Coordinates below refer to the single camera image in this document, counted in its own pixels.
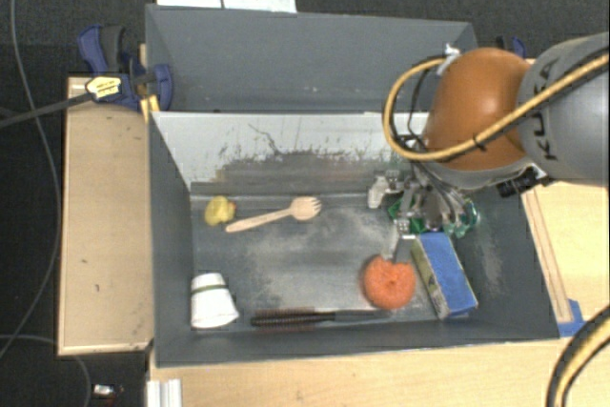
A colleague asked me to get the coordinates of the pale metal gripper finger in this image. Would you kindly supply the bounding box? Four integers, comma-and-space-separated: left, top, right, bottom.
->
366, 175, 392, 210
392, 220, 417, 265

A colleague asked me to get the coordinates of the orange round scrubber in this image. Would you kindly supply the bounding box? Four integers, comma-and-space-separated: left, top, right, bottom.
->
360, 254, 418, 312

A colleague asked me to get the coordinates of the blue box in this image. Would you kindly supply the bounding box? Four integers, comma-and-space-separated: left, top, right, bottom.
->
410, 232, 479, 321

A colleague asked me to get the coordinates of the wooden spork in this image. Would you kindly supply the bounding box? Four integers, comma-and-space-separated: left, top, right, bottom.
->
224, 196, 323, 234

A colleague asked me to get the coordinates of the grey metal bin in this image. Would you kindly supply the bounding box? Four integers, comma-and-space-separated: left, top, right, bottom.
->
144, 3, 561, 369

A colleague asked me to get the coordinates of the yellow toy duck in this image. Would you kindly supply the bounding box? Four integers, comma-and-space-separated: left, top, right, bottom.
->
204, 195, 237, 227

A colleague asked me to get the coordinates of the white cup with green band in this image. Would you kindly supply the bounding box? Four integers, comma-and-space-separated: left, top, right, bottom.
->
190, 272, 240, 330

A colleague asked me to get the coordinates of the pale wood board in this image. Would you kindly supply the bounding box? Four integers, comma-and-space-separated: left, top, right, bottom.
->
56, 75, 156, 356

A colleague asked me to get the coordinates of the black cylinder on white bracket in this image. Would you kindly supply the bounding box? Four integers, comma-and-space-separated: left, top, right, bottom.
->
495, 166, 549, 200

